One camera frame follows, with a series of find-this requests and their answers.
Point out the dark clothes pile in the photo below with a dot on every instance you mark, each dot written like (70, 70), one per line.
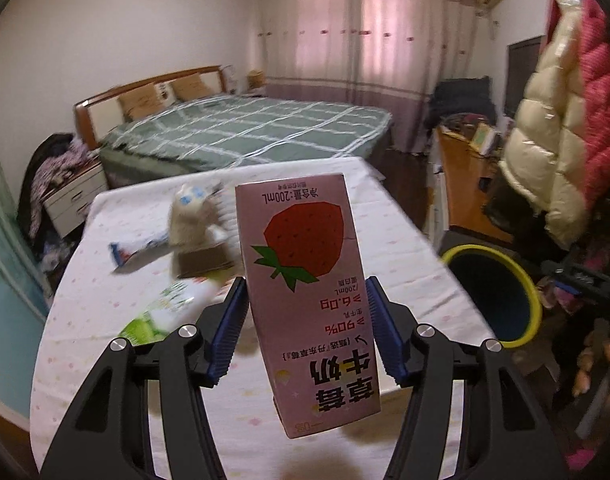
(460, 100)

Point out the blue white wrapper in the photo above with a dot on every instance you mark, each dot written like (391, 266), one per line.
(130, 252)

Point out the wooden headboard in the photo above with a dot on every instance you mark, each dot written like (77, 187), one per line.
(92, 115)

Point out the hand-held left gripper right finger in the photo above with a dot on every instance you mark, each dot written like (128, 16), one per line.
(385, 330)

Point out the brown pillow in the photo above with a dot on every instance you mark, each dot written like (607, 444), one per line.
(140, 100)
(192, 86)

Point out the pink white curtain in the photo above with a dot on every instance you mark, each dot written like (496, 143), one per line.
(360, 35)

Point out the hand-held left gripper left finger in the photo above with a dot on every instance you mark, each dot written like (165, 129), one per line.
(230, 330)

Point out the brown cardboard piece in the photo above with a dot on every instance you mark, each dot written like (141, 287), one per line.
(205, 262)

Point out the cream puffer jacket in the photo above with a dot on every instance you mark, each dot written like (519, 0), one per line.
(540, 135)

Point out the black furry garment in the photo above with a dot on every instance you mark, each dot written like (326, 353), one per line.
(507, 205)

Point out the white floral tablecloth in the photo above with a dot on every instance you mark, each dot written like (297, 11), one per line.
(110, 385)

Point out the yellow rimmed blue bin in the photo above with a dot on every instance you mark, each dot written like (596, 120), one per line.
(485, 295)

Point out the pink strawberry milk carton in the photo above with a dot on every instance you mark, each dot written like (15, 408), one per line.
(305, 260)

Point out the white nightstand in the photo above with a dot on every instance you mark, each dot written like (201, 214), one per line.
(70, 200)

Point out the green checked bedspread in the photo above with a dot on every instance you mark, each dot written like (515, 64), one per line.
(245, 130)

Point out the black monitor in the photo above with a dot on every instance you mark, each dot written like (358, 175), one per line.
(522, 75)

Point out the pink puffer jacket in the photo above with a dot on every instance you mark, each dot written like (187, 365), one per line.
(602, 85)

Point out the small bedside basket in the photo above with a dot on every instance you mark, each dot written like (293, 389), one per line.
(256, 80)

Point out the wooden desk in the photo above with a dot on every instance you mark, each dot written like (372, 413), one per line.
(457, 165)

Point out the green white carton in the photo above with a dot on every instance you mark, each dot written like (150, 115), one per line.
(160, 310)

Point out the pile of clothes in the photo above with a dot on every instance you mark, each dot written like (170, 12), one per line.
(50, 160)

